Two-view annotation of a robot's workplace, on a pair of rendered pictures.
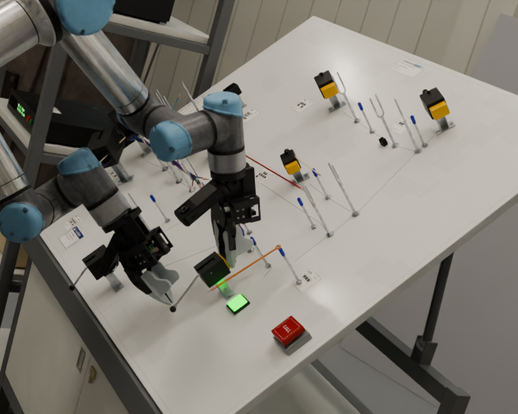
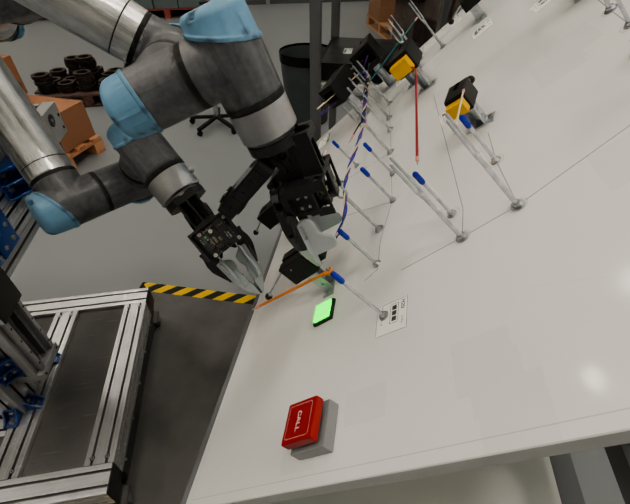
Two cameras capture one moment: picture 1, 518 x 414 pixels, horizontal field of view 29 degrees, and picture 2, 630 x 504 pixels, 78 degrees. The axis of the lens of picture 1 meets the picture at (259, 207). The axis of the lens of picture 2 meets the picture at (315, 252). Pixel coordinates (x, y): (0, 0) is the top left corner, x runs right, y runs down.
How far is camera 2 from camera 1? 1.66 m
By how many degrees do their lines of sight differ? 45
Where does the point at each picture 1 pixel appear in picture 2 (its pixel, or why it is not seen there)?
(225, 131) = (209, 74)
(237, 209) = (290, 199)
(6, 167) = (18, 151)
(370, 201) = (555, 182)
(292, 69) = not seen: outside the picture
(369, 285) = (455, 400)
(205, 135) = (169, 88)
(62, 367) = not seen: hidden behind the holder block
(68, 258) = not seen: hidden behind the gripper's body
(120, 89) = (76, 25)
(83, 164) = (118, 137)
